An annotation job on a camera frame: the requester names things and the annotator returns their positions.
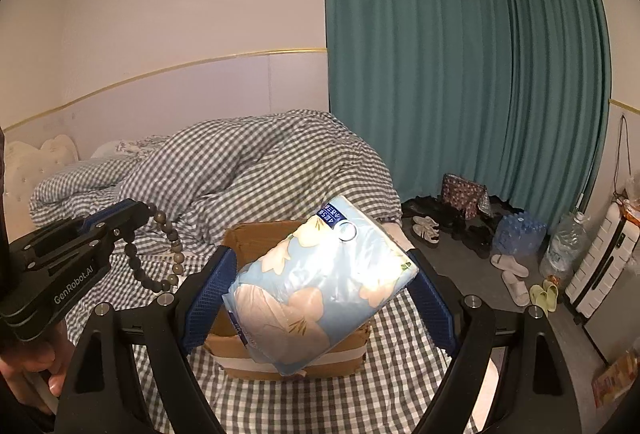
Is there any black shoe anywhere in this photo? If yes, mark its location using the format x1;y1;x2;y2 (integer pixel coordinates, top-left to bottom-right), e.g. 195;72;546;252
451;217;494;259

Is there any white pillow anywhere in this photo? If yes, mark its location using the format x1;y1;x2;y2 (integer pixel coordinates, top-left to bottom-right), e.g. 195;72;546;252
91;135;168;159

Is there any dark bead bracelet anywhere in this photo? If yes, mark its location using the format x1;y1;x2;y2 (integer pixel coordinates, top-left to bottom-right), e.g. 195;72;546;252
121;200;187;295

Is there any large clear water jug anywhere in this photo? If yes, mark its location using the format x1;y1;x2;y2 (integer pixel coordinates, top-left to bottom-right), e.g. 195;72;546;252
539;211;589;289

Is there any blue floral tissue pack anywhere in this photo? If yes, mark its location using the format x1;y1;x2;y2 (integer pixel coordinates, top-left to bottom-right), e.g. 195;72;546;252
222;196;418;376

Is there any patterned dark bag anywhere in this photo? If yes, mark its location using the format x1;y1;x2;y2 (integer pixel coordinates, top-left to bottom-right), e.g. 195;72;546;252
440;173;491;221

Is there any light green slipper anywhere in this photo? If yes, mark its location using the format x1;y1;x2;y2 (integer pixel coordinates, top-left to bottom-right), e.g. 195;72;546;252
529;285;549;315
542;279;559;313

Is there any cardboard box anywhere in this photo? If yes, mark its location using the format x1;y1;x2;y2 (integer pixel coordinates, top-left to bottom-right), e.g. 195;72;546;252
205;221;370;381

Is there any orange snack packet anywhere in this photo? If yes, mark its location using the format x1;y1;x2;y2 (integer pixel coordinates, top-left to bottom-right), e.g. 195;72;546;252
591;350;639;408

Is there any person's left hand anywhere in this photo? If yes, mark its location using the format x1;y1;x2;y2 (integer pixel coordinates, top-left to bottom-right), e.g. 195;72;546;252
1;321;75;414

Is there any white suitcase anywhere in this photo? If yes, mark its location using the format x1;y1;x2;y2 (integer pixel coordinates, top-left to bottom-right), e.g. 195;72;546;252
565;200;639;319

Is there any white strappy sandal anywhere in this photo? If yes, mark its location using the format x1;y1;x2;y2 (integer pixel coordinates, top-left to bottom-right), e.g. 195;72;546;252
411;215;440;248

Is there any white slipper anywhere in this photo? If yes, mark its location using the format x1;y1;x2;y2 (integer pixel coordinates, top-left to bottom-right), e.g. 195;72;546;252
501;271;530;307
490;253;529;278

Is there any grey checkered duvet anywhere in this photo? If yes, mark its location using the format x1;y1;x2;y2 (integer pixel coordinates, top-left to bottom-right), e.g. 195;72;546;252
29;109;401;255

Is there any pack of water bottles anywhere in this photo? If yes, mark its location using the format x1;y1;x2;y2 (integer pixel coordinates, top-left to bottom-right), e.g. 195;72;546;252
492;211;547;258

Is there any teal curtain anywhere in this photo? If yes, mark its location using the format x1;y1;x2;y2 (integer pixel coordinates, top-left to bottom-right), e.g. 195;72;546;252
326;0;612;225

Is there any beige tufted headboard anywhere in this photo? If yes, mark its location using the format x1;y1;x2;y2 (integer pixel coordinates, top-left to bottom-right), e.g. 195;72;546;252
3;134;78;241

